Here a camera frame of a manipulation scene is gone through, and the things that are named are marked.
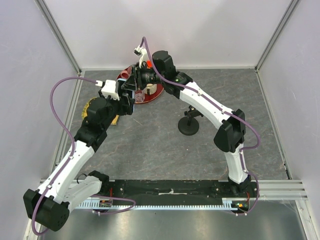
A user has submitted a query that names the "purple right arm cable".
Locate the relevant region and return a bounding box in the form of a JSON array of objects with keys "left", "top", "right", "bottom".
[{"left": 140, "top": 36, "right": 263, "bottom": 216}]

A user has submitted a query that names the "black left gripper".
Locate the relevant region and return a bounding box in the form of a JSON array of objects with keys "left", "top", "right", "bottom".
[{"left": 98, "top": 89, "right": 135, "bottom": 130}]

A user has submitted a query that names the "smartphone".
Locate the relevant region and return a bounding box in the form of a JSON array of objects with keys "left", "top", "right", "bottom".
[{"left": 117, "top": 78, "right": 135, "bottom": 100}]

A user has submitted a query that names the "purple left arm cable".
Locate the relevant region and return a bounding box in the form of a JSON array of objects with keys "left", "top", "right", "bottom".
[{"left": 31, "top": 76, "right": 137, "bottom": 236}]

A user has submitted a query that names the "yellow bamboo tray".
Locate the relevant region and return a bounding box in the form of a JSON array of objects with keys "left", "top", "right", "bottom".
[{"left": 81, "top": 97, "right": 120, "bottom": 126}]

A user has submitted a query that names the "black phone stand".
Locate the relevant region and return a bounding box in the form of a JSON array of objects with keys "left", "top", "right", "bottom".
[{"left": 177, "top": 105, "right": 204, "bottom": 136}]

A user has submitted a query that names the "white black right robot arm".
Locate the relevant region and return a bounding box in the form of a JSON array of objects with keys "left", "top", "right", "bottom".
[{"left": 124, "top": 46, "right": 251, "bottom": 197}]

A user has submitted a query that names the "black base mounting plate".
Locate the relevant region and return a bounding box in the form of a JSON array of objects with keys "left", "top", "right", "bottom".
[{"left": 101, "top": 179, "right": 258, "bottom": 205}]

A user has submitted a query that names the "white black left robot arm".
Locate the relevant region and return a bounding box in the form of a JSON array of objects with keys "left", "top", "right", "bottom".
[{"left": 23, "top": 92, "right": 135, "bottom": 232}]

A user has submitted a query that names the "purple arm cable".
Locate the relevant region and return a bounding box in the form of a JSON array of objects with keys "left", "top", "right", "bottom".
[
  {"left": 140, "top": 36, "right": 263, "bottom": 216},
  {"left": 31, "top": 76, "right": 137, "bottom": 236}
]

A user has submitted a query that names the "orange bowl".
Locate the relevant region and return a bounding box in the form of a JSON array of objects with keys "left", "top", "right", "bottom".
[{"left": 146, "top": 60, "right": 153, "bottom": 69}]

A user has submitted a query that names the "round red tray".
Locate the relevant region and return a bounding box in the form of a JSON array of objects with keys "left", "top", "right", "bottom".
[{"left": 116, "top": 73, "right": 164, "bottom": 105}]

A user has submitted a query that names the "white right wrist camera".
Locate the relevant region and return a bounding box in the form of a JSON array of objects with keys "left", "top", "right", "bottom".
[{"left": 133, "top": 46, "right": 149, "bottom": 68}]

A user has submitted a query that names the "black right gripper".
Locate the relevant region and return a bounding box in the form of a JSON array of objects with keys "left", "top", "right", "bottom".
[{"left": 121, "top": 62, "right": 165, "bottom": 92}]

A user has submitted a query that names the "pink floral mug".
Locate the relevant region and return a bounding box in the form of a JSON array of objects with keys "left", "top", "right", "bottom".
[{"left": 119, "top": 65, "right": 133, "bottom": 79}]

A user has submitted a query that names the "slotted grey cable duct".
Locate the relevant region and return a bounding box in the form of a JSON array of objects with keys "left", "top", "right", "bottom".
[{"left": 75, "top": 197, "right": 250, "bottom": 211}]

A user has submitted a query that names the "cream ceramic mug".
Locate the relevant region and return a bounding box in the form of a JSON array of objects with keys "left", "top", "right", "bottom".
[{"left": 143, "top": 84, "right": 157, "bottom": 96}]

